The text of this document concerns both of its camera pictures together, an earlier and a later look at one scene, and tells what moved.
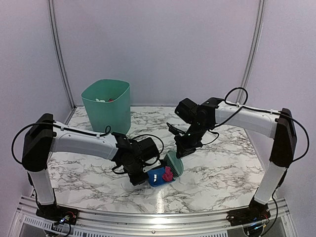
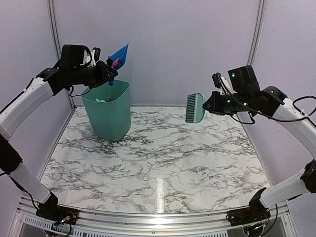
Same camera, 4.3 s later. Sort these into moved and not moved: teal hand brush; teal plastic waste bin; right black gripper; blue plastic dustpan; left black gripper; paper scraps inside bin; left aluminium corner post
Moved: left black gripper; teal hand brush; right black gripper; blue plastic dustpan
Not moved: teal plastic waste bin; paper scraps inside bin; left aluminium corner post
